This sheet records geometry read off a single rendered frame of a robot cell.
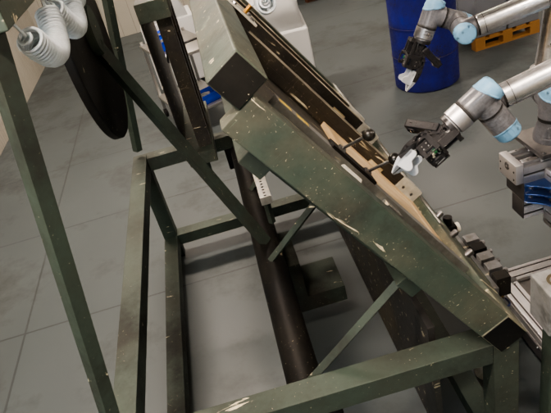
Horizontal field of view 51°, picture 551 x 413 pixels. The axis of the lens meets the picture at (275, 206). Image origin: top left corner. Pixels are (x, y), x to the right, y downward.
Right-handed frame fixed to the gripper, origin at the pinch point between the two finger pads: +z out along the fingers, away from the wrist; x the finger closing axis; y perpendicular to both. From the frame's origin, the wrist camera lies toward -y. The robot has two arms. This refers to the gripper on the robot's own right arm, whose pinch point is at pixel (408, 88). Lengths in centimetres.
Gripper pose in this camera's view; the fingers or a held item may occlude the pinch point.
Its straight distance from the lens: 245.9
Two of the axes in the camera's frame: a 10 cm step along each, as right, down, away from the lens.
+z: -2.4, 8.5, 4.6
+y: -9.5, -1.2, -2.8
